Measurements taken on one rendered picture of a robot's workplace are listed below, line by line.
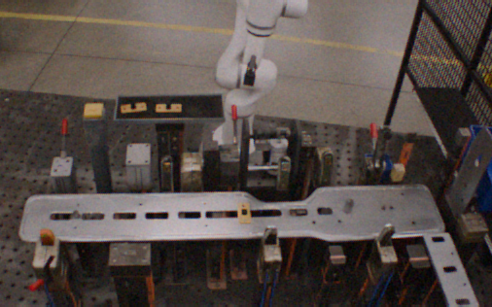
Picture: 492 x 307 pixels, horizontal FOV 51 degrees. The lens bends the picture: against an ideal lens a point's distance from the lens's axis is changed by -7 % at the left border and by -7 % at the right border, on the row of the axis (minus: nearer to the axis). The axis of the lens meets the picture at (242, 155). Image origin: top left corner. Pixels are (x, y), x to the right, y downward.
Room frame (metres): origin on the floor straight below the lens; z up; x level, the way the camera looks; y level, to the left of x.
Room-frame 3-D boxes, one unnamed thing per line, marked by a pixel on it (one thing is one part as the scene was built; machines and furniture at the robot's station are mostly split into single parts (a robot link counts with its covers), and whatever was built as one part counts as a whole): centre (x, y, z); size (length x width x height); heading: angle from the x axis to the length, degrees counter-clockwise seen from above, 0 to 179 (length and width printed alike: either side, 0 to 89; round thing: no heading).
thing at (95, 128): (1.39, 0.52, 0.92); 0.08 x 0.08 x 0.44; 9
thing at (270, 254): (0.98, -0.11, 0.87); 0.12 x 0.09 x 0.35; 9
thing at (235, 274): (1.15, -0.02, 0.84); 0.13 x 0.05 x 0.29; 9
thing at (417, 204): (1.13, 0.00, 1.00); 1.38 x 0.22 x 0.02; 99
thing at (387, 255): (1.00, -0.46, 0.87); 0.12 x 0.09 x 0.35; 9
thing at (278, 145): (1.36, -0.09, 0.94); 0.18 x 0.13 x 0.49; 99
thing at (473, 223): (1.13, -0.77, 0.88); 0.08 x 0.08 x 0.36; 9
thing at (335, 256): (1.01, -0.32, 0.84); 0.11 x 0.08 x 0.29; 9
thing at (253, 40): (1.33, -0.01, 1.50); 0.10 x 0.07 x 0.11; 175
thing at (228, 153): (1.33, 0.04, 0.89); 0.13 x 0.11 x 0.38; 9
